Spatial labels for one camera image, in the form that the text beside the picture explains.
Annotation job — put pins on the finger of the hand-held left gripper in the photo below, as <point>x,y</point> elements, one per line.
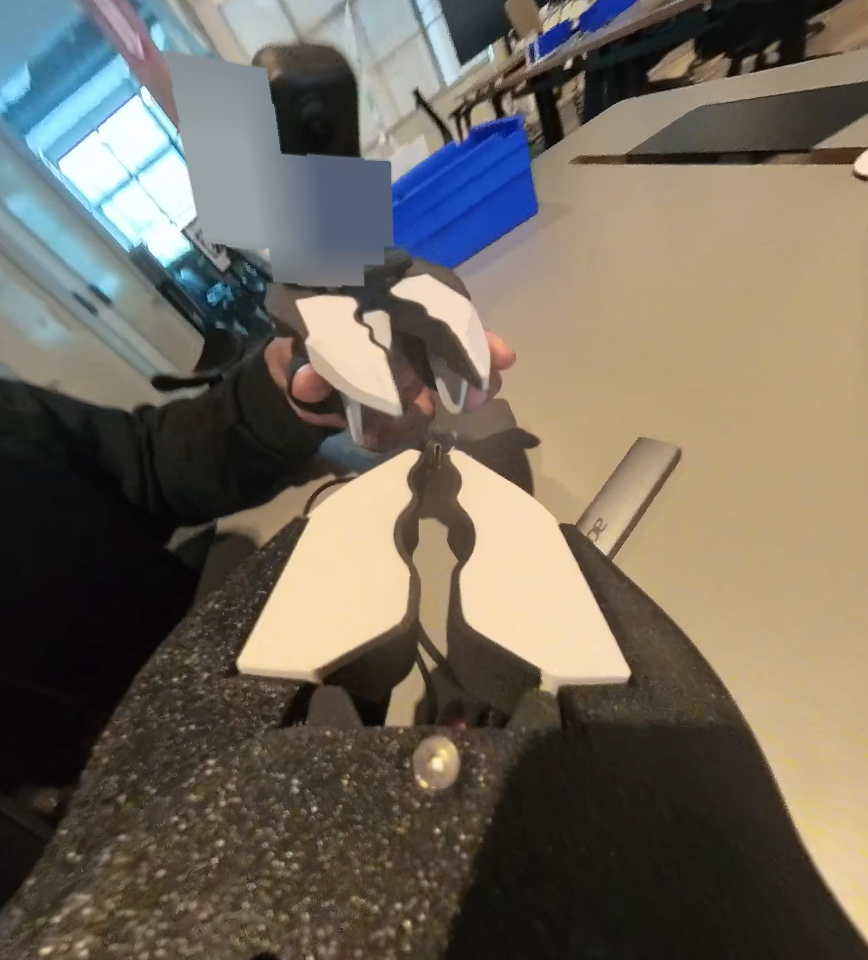
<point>344,345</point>
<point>449,315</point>

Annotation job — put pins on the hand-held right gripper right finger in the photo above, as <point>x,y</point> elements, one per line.
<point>539,592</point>

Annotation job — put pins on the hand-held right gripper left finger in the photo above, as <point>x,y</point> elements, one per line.
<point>329,585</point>

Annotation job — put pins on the black pen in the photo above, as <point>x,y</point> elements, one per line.
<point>629,487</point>

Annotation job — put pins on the person's left forearm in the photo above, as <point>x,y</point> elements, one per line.
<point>201,450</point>

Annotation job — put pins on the person's left hand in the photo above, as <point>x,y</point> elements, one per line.
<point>280,369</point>

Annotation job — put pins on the blue plastic bin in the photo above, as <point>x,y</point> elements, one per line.
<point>471,195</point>

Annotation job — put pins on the black monitor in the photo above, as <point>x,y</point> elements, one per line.
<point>471,30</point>

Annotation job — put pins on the wooden table with black legs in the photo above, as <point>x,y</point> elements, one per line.
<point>550,105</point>

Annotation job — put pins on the blue boxes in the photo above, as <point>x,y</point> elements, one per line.
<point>550,46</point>

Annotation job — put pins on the person's black jacket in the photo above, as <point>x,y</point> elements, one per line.
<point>43,562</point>

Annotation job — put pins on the dark grey mat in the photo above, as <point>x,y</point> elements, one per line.
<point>779,120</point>

